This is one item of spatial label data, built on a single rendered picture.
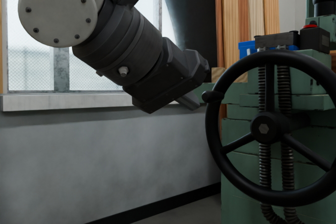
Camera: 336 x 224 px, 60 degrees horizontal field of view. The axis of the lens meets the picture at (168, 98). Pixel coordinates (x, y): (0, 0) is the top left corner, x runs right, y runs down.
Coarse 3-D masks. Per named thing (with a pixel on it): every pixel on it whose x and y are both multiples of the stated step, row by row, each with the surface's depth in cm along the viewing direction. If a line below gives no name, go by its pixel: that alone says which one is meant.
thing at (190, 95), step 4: (188, 92) 44; (192, 92) 46; (184, 96) 42; (188, 96) 43; (192, 96) 45; (196, 96) 46; (184, 100) 43; (188, 100) 43; (192, 100) 44; (196, 100) 45; (192, 104) 45; (196, 104) 45; (196, 108) 46
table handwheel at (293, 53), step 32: (256, 64) 55; (288, 64) 51; (320, 64) 48; (256, 128) 54; (288, 128) 53; (224, 160) 60; (320, 160) 48; (256, 192) 55; (288, 192) 52; (320, 192) 47
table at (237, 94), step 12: (204, 84) 86; (240, 84) 78; (228, 96) 80; (240, 96) 67; (252, 96) 65; (276, 96) 62; (300, 96) 58; (312, 96) 57; (324, 96) 56; (300, 108) 58; (312, 108) 57; (324, 108) 56
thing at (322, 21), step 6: (306, 18) 77; (312, 18) 76; (318, 18) 75; (324, 18) 74; (330, 18) 73; (306, 24) 77; (318, 24) 75; (324, 24) 74; (330, 24) 73; (330, 30) 73; (330, 36) 73; (330, 42) 74; (330, 48) 85
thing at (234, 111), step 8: (232, 104) 80; (232, 112) 80; (240, 112) 78; (248, 112) 76; (256, 112) 75; (296, 112) 68; (304, 112) 67; (312, 112) 66; (320, 112) 64; (328, 112) 63; (312, 120) 66; (320, 120) 65; (328, 120) 63
